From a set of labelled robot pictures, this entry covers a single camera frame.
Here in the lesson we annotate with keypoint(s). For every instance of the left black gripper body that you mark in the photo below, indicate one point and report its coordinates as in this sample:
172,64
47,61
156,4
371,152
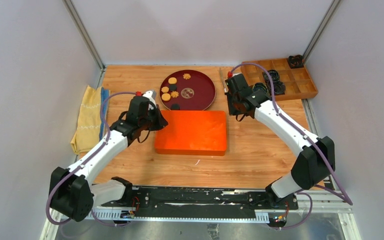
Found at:
149,122

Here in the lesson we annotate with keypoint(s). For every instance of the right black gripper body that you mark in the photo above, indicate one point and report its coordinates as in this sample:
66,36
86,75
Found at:
233,108

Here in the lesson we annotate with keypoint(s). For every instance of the metal tongs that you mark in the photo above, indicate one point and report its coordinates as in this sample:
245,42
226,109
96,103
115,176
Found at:
225,73

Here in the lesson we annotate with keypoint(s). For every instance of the orange box lid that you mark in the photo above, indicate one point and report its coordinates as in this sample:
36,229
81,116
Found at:
193,132

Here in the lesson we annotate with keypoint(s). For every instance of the dark red round plate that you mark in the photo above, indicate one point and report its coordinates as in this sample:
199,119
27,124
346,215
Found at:
196,93

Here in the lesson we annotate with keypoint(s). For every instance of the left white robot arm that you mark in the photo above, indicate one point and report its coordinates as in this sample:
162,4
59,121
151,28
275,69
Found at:
73,191

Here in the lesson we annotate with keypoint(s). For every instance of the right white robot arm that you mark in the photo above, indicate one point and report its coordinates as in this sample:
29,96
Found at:
315,156

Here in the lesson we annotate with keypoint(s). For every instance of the black sandwich cookie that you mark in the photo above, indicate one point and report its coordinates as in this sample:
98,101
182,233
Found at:
175,106
172,87

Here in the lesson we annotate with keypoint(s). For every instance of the black paper cup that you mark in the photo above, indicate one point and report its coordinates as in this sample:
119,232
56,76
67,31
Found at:
260,86
273,74
279,87

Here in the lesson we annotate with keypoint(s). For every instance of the yellow round cookie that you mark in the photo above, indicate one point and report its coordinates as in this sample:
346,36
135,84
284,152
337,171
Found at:
165,97

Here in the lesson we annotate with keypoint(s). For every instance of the yellow flower cookie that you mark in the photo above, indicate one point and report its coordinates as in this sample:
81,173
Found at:
186,76
174,94

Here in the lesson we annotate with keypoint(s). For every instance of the blue cloth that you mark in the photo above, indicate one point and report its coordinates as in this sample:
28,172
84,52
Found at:
104,94

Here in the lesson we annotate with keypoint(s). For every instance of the yellow cloth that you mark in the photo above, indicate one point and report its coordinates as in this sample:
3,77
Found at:
87,132

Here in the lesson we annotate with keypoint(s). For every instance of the wooden compartment organizer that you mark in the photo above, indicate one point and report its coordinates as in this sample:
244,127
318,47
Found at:
298,82

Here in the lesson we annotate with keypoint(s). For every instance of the black paper cup corner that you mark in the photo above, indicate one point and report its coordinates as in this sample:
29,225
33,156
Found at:
295,61

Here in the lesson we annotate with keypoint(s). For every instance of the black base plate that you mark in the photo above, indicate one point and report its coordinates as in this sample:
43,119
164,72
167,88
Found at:
197,203

